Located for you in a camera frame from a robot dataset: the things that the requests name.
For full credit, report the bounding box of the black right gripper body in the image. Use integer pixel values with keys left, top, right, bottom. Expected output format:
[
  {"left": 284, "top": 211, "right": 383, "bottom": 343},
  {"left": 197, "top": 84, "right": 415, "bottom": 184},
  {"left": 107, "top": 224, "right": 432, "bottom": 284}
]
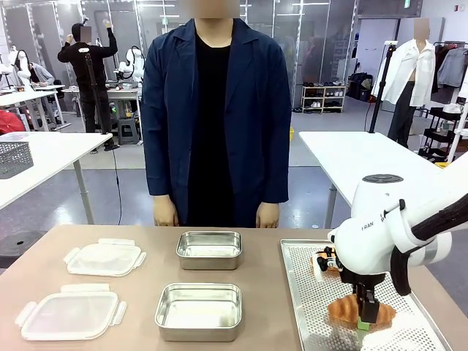
[{"left": 341, "top": 268, "right": 387, "bottom": 294}]

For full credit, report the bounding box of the brown croissant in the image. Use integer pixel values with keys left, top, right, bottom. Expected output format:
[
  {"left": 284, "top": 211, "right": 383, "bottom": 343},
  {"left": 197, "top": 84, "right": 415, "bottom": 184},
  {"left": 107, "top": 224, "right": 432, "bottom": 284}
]
[{"left": 327, "top": 295, "right": 398, "bottom": 332}]

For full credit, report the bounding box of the small orange-brown bread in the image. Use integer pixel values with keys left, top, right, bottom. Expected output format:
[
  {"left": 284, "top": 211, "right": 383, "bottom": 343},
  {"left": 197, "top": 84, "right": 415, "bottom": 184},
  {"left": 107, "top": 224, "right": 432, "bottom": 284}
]
[{"left": 309, "top": 252, "right": 344, "bottom": 281}]

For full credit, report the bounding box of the steel rectangular container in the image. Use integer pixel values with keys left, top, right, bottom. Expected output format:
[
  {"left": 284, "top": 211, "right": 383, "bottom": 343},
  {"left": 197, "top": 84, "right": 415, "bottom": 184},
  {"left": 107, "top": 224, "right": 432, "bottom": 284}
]
[
  {"left": 175, "top": 230, "right": 244, "bottom": 271},
  {"left": 154, "top": 282, "right": 244, "bottom": 343}
]

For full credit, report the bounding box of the clear plastic clip lid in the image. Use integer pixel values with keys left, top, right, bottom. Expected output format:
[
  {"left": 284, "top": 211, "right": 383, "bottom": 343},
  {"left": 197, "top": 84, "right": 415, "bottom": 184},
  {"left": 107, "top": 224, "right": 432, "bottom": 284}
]
[
  {"left": 15, "top": 283, "right": 128, "bottom": 342},
  {"left": 63, "top": 238, "right": 147, "bottom": 277}
]

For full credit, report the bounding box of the person's left forearm navy sleeve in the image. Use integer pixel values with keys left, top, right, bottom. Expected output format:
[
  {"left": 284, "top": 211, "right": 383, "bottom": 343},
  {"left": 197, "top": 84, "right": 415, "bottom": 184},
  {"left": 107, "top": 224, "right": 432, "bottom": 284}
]
[{"left": 255, "top": 138, "right": 293, "bottom": 205}]

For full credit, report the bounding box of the person's right forearm navy sleeve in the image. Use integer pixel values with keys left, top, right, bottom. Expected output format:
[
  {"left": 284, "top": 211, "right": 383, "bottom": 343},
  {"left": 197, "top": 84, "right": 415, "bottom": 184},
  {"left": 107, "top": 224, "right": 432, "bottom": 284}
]
[{"left": 145, "top": 138, "right": 178, "bottom": 200}]

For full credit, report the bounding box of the person's left hand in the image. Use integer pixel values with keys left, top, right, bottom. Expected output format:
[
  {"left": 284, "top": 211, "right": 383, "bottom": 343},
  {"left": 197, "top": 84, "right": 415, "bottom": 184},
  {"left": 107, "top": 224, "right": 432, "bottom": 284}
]
[{"left": 254, "top": 201, "right": 282, "bottom": 230}]

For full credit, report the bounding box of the person's right hand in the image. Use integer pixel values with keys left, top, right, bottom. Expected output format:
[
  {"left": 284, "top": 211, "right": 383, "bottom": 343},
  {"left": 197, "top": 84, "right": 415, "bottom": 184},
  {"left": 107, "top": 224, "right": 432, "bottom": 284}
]
[{"left": 152, "top": 195, "right": 181, "bottom": 228}]

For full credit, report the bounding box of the perforated metal baking tray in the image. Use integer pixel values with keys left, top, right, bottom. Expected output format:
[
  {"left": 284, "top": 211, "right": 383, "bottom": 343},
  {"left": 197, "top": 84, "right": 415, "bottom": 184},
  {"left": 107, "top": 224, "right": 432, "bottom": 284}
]
[{"left": 279, "top": 238, "right": 454, "bottom": 351}]

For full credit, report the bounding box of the large empty white table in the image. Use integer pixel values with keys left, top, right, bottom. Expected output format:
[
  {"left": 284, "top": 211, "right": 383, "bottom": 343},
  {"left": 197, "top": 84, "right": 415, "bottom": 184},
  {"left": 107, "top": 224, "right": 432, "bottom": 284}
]
[{"left": 298, "top": 130, "right": 458, "bottom": 230}]

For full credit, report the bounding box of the black rolling cart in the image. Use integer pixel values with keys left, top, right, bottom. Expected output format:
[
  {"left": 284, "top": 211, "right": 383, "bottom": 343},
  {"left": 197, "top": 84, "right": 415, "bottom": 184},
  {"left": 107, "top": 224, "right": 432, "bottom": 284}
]
[{"left": 418, "top": 105, "right": 462, "bottom": 164}]

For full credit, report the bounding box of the white shoe rack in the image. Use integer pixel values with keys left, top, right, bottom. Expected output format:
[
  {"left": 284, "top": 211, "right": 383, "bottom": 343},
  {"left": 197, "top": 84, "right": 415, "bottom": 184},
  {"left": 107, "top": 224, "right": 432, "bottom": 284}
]
[{"left": 301, "top": 83, "right": 348, "bottom": 114}]

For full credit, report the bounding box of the black light stand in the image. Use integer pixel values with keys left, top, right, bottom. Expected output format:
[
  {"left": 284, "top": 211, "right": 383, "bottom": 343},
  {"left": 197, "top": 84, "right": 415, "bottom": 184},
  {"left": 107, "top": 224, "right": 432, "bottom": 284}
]
[{"left": 368, "top": 41, "right": 399, "bottom": 134}]

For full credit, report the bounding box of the black bag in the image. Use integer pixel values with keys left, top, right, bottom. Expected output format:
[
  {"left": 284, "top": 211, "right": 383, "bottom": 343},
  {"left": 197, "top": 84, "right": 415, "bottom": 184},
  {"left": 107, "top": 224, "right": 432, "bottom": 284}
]
[{"left": 348, "top": 72, "right": 374, "bottom": 102}]

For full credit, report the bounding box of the person in navy coat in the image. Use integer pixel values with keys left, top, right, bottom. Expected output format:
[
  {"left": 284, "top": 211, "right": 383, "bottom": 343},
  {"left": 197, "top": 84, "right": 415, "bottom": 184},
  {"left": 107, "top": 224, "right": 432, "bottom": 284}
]
[{"left": 141, "top": 7, "right": 293, "bottom": 230}]

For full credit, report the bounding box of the grey plastic stool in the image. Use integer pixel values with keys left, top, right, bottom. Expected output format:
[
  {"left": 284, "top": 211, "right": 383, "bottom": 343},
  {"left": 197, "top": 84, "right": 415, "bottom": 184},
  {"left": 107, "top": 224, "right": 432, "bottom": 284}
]
[{"left": 117, "top": 118, "right": 142, "bottom": 146}]

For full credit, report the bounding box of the black tripod with phone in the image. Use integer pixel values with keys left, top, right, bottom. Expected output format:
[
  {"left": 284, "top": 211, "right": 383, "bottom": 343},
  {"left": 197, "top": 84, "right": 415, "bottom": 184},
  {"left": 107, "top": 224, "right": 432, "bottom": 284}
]
[{"left": 78, "top": 47, "right": 113, "bottom": 135}]

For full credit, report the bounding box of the white table with basket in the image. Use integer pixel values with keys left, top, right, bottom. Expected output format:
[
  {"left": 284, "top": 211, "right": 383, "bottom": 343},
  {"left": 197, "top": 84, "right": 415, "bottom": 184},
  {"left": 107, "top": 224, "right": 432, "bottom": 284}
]
[{"left": 0, "top": 130, "right": 113, "bottom": 225}]

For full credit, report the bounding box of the dark round stool seat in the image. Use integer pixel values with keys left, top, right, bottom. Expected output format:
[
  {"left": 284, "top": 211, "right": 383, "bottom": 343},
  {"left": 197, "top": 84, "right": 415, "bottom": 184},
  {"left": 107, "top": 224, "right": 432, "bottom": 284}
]
[{"left": 0, "top": 228, "right": 51, "bottom": 271}]

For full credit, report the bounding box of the man in black clothes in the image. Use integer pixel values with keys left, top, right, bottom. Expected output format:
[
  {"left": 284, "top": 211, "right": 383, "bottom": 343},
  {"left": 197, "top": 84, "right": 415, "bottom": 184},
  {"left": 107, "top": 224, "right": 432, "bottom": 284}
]
[{"left": 57, "top": 21, "right": 119, "bottom": 153}]

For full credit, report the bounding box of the grey mesh basket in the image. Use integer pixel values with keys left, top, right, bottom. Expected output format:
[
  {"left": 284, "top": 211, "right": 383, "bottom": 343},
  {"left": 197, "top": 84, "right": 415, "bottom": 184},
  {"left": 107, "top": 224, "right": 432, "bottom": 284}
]
[{"left": 0, "top": 140, "right": 35, "bottom": 180}]

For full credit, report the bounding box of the clear box on basket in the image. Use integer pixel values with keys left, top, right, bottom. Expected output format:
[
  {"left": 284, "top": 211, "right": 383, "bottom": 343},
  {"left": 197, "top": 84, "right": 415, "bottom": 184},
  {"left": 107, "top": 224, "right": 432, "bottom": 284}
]
[{"left": 0, "top": 132, "right": 32, "bottom": 144}]

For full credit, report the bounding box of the white background desk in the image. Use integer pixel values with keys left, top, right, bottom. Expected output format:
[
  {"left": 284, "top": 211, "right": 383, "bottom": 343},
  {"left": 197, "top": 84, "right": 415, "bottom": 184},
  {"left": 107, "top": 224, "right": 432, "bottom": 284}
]
[{"left": 0, "top": 87, "right": 72, "bottom": 132}]

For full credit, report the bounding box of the seated person grey top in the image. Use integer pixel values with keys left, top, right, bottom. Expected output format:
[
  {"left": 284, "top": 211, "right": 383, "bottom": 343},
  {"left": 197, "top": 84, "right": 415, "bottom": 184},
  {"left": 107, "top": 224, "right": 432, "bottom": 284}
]
[{"left": 28, "top": 61, "right": 56, "bottom": 86}]

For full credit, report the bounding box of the red cloth object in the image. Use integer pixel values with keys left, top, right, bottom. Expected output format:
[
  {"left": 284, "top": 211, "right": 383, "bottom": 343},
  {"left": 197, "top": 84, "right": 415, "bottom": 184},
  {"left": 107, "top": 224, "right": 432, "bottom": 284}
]
[{"left": 0, "top": 108, "right": 27, "bottom": 135}]

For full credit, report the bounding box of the black orange wrist camera mount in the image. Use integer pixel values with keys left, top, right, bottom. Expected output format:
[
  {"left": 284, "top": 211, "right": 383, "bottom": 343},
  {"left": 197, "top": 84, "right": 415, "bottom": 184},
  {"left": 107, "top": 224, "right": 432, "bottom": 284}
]
[{"left": 315, "top": 246, "right": 345, "bottom": 282}]

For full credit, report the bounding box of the black braided cable sleeve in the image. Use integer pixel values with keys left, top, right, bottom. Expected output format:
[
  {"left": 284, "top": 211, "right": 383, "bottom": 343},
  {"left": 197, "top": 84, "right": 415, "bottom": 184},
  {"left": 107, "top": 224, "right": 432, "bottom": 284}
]
[{"left": 388, "top": 198, "right": 468, "bottom": 297}]

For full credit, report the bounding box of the black hanging cable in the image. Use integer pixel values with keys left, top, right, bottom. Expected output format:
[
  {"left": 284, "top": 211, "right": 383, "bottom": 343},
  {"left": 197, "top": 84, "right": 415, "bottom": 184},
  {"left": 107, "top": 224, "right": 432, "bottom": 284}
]
[{"left": 110, "top": 145, "right": 122, "bottom": 225}]

